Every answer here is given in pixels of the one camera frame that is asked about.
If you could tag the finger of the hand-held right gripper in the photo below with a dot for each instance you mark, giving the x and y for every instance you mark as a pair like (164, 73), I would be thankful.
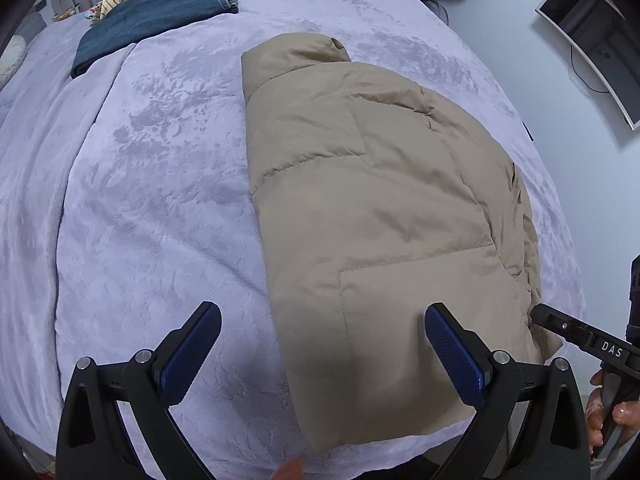
(555, 320)

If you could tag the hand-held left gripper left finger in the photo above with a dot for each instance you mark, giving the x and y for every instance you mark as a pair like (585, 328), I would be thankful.
(192, 345)

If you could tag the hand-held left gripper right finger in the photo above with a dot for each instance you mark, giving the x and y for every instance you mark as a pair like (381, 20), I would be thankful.
(452, 347)

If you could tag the beige puffer jacket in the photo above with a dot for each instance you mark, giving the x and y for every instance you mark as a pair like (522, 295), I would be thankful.
(380, 210)

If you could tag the person's right hand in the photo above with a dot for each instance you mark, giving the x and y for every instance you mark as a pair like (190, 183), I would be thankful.
(594, 410)

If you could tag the lavender fleece blanket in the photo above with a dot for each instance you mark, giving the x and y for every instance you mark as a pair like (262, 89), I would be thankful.
(150, 210)

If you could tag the curved computer monitor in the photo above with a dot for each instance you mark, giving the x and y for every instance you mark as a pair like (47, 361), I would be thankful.
(595, 30)

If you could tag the blue denim jeans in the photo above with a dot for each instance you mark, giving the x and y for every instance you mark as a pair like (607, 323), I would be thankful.
(140, 22)

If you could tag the white pillow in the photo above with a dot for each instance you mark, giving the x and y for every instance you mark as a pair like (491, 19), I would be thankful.
(9, 62)

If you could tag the grey quilted cushion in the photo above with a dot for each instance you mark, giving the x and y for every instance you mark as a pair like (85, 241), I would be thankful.
(34, 25)

